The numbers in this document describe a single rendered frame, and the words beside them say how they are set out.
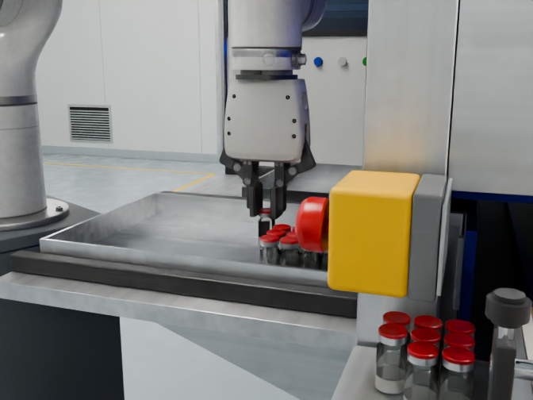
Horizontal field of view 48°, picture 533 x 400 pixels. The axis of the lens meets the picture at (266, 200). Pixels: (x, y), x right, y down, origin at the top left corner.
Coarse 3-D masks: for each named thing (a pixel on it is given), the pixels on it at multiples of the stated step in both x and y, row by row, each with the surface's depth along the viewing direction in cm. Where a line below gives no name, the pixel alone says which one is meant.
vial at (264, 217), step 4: (260, 216) 75; (264, 216) 74; (268, 216) 74; (260, 220) 75; (264, 220) 75; (268, 220) 74; (272, 220) 75; (260, 224) 75; (264, 224) 74; (268, 224) 74; (272, 224) 75; (260, 228) 75; (264, 228) 75; (268, 228) 74; (272, 228) 75; (260, 232) 75; (264, 232) 75; (260, 236) 75; (260, 244) 75
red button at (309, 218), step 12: (312, 204) 42; (324, 204) 42; (300, 216) 42; (312, 216) 41; (324, 216) 42; (300, 228) 42; (312, 228) 41; (324, 228) 42; (300, 240) 42; (312, 240) 42; (324, 240) 43
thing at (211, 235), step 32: (96, 224) 77; (128, 224) 84; (160, 224) 86; (192, 224) 86; (224, 224) 86; (256, 224) 86; (288, 224) 84; (96, 256) 65; (128, 256) 64; (160, 256) 62; (192, 256) 61; (224, 256) 71; (256, 256) 71
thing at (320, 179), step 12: (312, 168) 117; (324, 168) 116; (336, 168) 116; (348, 168) 115; (360, 168) 114; (264, 180) 104; (300, 180) 117; (312, 180) 117; (324, 180) 117; (336, 180) 116; (264, 192) 94; (288, 192) 93; (300, 192) 92; (312, 192) 91; (324, 192) 91; (456, 216) 85
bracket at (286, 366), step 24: (192, 336) 68; (216, 336) 67; (240, 336) 66; (240, 360) 66; (264, 360) 65; (288, 360) 64; (312, 360) 63; (336, 360) 62; (288, 384) 65; (312, 384) 64; (336, 384) 63
